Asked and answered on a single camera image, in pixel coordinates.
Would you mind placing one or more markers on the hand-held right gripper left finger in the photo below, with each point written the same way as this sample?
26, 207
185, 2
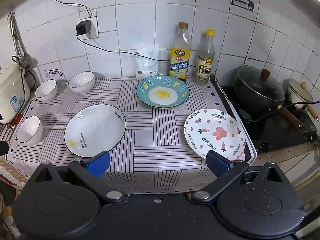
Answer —
99, 163

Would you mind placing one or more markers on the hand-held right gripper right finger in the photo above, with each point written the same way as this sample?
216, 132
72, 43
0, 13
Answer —
218, 163

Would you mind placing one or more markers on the white ribbed bowl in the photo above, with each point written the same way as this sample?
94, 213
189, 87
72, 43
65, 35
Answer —
81, 80
46, 89
29, 129

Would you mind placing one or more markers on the white plate with bunny print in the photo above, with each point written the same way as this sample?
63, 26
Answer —
215, 132

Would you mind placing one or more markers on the white plate with sun print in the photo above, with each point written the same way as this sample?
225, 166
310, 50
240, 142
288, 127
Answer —
95, 130

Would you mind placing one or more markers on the white rice cooker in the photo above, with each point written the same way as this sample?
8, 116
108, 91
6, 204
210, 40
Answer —
11, 90

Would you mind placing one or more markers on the black gas stove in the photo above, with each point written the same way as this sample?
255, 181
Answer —
272, 135

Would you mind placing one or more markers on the striped tablecloth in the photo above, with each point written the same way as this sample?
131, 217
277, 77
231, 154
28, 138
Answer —
155, 135

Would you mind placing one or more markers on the black cooking pot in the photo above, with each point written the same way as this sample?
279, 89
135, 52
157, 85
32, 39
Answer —
260, 102

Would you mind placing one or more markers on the glass pot lid with brown knob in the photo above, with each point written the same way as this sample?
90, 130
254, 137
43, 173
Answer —
257, 85

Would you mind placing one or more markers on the blue plate with egg print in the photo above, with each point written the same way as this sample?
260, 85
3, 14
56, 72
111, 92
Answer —
162, 94

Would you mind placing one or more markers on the clear bottle with cream label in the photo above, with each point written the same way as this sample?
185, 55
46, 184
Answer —
205, 67

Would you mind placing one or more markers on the cream enamel pot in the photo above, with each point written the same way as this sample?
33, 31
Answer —
298, 91

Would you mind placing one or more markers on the hanging metal utensils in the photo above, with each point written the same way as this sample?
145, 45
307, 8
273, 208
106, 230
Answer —
17, 40

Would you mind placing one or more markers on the white plastic bag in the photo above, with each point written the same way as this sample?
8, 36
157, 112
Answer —
147, 63

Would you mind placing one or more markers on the clear bottle with yellow label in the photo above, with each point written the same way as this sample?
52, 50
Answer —
179, 60

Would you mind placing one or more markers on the black power adapter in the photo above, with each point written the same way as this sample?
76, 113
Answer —
83, 28

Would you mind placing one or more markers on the white wall sticker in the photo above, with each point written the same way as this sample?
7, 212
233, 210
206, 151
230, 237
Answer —
53, 73

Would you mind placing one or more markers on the dark wall label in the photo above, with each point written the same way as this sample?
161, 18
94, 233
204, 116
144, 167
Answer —
242, 3

